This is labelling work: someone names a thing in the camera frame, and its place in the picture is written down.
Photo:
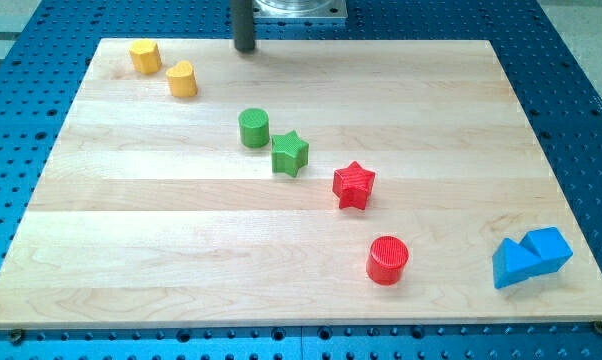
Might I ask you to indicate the blue triangle block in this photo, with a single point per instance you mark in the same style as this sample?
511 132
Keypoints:
512 264

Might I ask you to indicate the yellow heart block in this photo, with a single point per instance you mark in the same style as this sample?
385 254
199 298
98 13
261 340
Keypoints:
181 79

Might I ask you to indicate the red star block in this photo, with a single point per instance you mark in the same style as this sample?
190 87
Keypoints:
353 186

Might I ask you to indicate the wooden board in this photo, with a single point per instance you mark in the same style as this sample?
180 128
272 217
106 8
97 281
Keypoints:
151 213

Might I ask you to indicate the blue cube block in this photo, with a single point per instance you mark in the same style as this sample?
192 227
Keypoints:
550 247

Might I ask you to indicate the green cylinder block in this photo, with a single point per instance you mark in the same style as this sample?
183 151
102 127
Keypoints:
254 127

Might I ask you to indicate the red cylinder block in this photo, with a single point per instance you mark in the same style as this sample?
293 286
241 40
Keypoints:
387 258

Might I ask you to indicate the green star block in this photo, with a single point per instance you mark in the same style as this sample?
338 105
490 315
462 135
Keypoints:
289 153

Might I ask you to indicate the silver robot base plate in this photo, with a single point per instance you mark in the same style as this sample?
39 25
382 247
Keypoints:
301 9

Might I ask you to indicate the yellow hexagon block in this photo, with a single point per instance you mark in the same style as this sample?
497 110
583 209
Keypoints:
145 56

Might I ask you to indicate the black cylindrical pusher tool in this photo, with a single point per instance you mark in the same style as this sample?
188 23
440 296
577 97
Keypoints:
242 23

